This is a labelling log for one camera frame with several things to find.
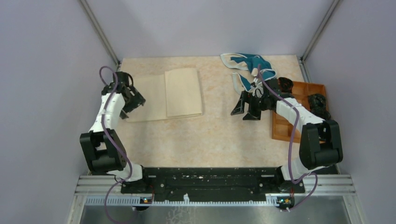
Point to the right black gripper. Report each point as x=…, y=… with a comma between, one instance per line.
x=251, y=115

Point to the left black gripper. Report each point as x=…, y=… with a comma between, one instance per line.
x=137, y=100

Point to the beige cloth drape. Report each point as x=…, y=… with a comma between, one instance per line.
x=171, y=95

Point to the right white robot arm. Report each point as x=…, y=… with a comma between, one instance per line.
x=320, y=141

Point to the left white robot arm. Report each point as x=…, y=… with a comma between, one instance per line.
x=102, y=147

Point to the orange compartment tray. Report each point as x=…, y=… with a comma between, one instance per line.
x=283, y=122

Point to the black rolled item top-left compartment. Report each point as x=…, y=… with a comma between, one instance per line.
x=285, y=84

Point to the blue and beige cloth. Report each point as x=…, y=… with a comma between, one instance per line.
x=254, y=64

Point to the black green rolled item upper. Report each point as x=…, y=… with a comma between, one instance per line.
x=317, y=101

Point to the black rolled item middle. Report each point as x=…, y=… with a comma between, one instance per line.
x=321, y=112

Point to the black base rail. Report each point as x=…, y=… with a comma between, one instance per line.
x=189, y=178

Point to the aluminium frame rail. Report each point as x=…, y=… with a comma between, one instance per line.
x=99, y=190

